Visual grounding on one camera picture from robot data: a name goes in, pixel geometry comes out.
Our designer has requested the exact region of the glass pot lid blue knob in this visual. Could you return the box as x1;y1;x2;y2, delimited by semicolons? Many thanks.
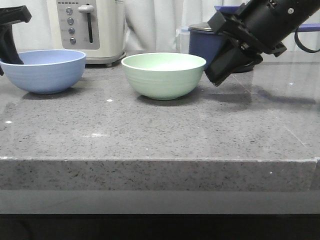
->
188;5;239;33

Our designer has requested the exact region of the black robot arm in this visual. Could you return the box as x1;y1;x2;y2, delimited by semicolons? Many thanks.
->
205;0;320;86

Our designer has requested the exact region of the white curtain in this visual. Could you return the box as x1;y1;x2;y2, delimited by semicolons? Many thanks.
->
12;0;320;53

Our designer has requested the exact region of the clear plastic container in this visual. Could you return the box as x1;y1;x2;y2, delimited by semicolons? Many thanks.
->
176;26;190;54

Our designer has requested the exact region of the cream toaster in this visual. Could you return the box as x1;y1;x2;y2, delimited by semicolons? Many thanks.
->
46;0;126;66

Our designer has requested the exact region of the light blue bowl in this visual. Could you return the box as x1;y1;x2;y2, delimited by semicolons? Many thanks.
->
0;49;86;94

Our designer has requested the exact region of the dark blue saucepan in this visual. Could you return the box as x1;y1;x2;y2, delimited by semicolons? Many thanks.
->
187;21;320;63

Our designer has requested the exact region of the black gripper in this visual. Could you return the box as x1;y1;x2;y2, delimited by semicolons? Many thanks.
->
204;4;287;87
0;5;32;76

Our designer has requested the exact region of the light green bowl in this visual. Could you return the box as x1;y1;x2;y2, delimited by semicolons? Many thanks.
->
121;52;206;101

